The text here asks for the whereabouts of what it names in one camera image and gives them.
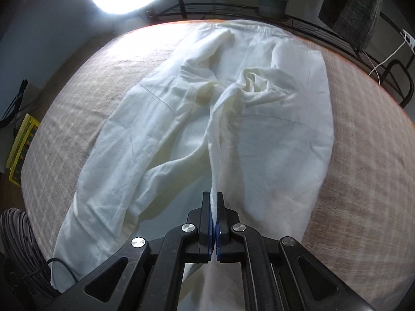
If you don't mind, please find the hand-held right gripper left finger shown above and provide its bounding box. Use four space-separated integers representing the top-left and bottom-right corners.
42 192 216 311

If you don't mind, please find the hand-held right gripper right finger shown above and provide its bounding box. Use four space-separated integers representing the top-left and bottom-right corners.
215 192 377 311

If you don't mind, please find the white long-sleeved shirt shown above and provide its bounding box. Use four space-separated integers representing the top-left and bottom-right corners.
51 19 377 311

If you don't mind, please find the black metal clothes rack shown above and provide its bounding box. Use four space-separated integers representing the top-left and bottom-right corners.
143 0 415 108

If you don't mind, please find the plaid tablecloth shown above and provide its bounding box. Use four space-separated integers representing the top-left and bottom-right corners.
20 19 415 311

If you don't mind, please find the yellow framed board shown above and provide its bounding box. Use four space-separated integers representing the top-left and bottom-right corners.
6 113 41 186

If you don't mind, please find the green potted plant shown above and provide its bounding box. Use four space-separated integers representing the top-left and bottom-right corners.
255 0 289 18

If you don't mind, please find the grey plaid coat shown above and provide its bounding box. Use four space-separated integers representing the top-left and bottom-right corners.
318 0 385 51

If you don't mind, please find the black cable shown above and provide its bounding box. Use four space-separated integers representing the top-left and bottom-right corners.
19 258 79 299

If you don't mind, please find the coiled dark cable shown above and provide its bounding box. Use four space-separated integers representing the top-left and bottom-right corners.
0 208 52 302

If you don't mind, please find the white lamp cable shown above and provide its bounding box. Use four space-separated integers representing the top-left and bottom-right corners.
368 30 410 84

